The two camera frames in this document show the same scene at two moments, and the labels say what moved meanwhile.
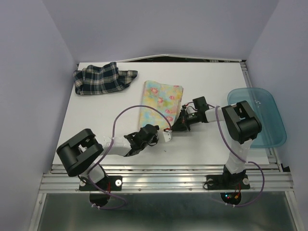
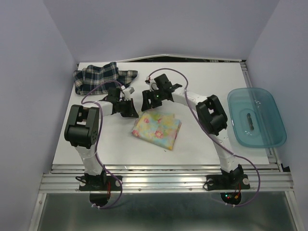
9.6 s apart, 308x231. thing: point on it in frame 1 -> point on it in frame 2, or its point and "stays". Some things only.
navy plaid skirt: (101, 78) stays
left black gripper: (155, 139) -> (131, 112)
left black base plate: (109, 183) stays
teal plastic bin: (273, 134) stays
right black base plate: (227, 182) stays
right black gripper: (182, 122) -> (146, 95)
